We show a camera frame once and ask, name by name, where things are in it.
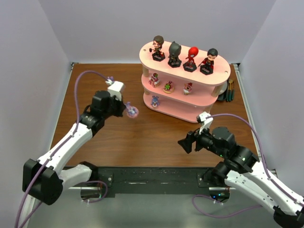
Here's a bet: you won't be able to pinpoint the purple bunny toy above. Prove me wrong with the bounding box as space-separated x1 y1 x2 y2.
125 102 139 118
107 76 115 82

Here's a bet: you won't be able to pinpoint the red white cake toy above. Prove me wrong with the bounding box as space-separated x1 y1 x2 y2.
149 73 161 87

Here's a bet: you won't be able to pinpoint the pink yellow character toy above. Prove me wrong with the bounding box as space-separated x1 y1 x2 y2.
183 83 192 95

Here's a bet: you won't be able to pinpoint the pink donut toy green star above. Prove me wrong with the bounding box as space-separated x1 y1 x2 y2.
163 81 175 94

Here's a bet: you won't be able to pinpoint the black-haired figurine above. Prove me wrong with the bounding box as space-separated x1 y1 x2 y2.
199 48 218 75

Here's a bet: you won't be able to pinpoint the red spider hero figurine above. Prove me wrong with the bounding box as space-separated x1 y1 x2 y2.
183 47 199 72

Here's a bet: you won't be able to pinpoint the brown-haired hero figurine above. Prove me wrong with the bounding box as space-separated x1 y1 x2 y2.
149 35 165 62

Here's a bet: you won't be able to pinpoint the black bat-masked figurine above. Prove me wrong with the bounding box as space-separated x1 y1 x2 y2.
168 41 181 68

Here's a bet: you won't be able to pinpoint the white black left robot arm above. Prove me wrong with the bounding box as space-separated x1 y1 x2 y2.
22 89 126 205

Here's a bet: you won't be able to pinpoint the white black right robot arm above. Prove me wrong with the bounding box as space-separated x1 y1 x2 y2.
178 127 304 228

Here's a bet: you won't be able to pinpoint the dark tools behind shelf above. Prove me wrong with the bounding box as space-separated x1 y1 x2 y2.
217 79 235 102

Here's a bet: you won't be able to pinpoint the pink three-tier oval shelf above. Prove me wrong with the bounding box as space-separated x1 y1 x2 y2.
139 42 231 123

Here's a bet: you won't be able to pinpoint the purple bunny toy upright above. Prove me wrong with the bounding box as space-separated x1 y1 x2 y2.
107 76 115 82

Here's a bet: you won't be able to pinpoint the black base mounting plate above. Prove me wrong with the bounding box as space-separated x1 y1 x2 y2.
80 167 228 199

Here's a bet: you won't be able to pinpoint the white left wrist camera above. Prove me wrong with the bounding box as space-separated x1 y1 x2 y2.
107 81 125 100

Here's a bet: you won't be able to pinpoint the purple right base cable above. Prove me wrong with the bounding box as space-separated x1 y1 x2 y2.
191 194 262 219

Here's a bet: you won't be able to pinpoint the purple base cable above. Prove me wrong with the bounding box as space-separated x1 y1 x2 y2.
191 194 262 219
80 180 109 204

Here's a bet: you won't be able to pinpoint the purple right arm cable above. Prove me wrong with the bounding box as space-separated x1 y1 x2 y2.
209 113 304 205

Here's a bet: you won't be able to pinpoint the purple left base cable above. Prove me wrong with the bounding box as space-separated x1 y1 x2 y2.
80 180 109 204

